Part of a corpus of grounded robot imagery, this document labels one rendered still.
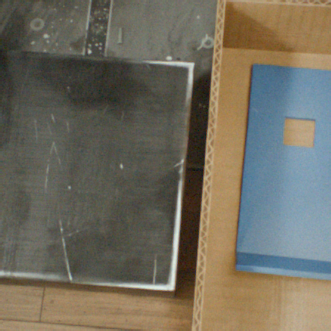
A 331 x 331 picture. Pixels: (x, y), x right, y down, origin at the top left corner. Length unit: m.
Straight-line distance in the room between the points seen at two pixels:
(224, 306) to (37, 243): 0.13
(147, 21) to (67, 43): 0.06
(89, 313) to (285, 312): 0.12
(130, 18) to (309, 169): 0.17
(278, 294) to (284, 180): 0.08
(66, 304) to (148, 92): 0.15
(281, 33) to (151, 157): 0.12
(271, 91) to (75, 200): 0.15
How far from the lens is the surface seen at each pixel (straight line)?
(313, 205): 0.60
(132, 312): 0.59
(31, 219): 0.59
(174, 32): 0.66
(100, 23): 0.67
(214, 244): 0.60
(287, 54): 0.65
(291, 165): 0.61
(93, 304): 0.59
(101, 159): 0.60
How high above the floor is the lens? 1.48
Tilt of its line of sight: 70 degrees down
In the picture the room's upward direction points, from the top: 4 degrees counter-clockwise
